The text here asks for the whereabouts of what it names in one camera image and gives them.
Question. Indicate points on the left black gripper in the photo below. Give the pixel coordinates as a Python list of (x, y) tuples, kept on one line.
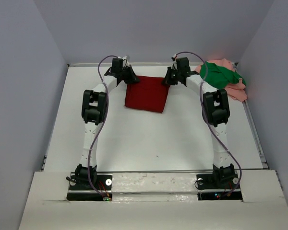
[(130, 76)]

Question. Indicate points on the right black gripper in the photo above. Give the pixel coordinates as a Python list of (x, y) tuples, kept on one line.
[(170, 78)]

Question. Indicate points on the dark red t-shirt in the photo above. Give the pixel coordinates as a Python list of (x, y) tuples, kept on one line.
[(150, 94)]

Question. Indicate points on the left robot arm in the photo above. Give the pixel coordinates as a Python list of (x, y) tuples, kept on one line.
[(94, 113)]

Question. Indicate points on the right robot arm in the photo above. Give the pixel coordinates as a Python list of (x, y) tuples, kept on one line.
[(215, 113)]

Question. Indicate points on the green t-shirt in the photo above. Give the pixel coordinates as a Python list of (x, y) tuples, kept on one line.
[(218, 76)]

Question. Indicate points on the pink t-shirt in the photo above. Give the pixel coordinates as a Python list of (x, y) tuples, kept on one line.
[(235, 91)]

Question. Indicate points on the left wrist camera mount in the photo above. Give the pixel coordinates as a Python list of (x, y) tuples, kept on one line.
[(126, 57)]

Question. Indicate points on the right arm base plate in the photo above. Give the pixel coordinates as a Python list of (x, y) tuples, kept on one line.
[(208, 189)]

